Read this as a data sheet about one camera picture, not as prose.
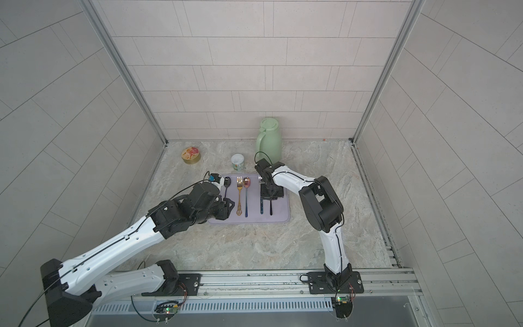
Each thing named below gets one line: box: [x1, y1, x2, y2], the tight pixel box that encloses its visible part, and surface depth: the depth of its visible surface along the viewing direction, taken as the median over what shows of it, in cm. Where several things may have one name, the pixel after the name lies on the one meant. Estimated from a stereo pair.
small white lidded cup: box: [230, 153, 245, 171], surface depth 103 cm
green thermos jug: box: [256, 117, 283, 164], surface depth 94 cm
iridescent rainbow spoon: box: [243, 176, 252, 218], surface depth 98 cm
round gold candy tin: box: [181, 146, 201, 165], surface depth 108 cm
